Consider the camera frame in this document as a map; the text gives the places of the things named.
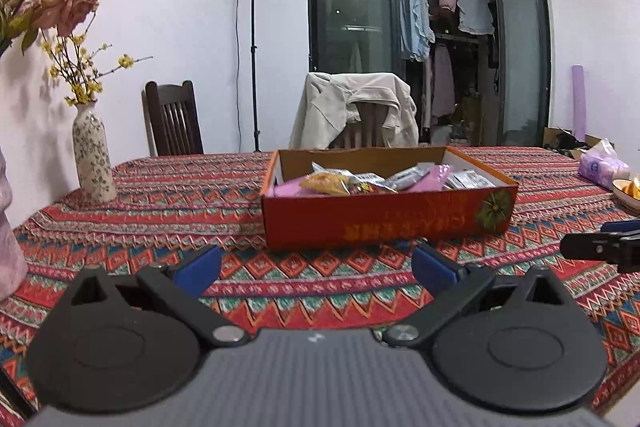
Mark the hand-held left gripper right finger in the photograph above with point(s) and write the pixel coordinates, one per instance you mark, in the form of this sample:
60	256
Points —
435	267

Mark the pink snack packet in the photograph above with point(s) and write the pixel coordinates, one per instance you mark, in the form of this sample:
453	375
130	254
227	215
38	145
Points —
290	189
430	179

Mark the hanging white garment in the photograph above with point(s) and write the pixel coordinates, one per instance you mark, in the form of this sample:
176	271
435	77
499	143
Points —
475	12

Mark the purple rolled yoga mat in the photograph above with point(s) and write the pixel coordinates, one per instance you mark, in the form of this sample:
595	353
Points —
579	107

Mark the yellow cracker snack packet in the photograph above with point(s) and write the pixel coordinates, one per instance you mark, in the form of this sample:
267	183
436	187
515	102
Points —
325	184

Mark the floral ceramic vase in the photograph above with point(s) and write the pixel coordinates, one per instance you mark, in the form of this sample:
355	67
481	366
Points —
92	157

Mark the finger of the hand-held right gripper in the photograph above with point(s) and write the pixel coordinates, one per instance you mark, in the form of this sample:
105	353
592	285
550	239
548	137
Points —
622	227
595	247

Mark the red snack packet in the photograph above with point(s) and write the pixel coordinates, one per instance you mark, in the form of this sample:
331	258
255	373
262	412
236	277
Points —
372	189

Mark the red cardboard box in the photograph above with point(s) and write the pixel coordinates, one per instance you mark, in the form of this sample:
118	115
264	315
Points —
310	222

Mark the white printed snack packet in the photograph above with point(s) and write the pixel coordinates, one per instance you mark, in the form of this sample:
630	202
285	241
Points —
470	179

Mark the hanging light blue shirt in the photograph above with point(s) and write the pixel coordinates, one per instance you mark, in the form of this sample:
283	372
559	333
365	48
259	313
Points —
415	12

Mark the hanging lilac clothes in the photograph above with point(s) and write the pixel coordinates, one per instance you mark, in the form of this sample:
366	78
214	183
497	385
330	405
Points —
442	82

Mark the wooden chair under jacket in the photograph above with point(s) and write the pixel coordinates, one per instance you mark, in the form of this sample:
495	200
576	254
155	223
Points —
370	127

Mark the silver grey snack packet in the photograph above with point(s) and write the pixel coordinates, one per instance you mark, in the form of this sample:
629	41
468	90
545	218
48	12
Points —
407	177

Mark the white bowl of chips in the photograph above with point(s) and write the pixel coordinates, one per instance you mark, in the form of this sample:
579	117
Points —
622	199

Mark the beige jacket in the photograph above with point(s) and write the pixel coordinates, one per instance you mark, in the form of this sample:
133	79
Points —
320	112

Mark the white cracker snack packet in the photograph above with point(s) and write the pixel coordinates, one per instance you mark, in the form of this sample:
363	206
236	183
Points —
330	169

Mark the purple tissue pack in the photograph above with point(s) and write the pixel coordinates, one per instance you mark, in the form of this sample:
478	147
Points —
600	169

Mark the dark wooden chair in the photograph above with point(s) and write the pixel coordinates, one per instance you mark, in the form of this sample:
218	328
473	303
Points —
155	117

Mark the open brown cardboard box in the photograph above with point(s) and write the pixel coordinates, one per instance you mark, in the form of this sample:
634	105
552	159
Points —
595	142

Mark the yellow flower branches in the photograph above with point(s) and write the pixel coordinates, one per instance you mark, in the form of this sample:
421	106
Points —
82	94

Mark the black framed sliding glass door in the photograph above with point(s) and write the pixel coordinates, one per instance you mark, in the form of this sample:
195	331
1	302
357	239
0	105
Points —
345	7

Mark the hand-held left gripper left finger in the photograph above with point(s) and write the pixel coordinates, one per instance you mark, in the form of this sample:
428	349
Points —
200	264

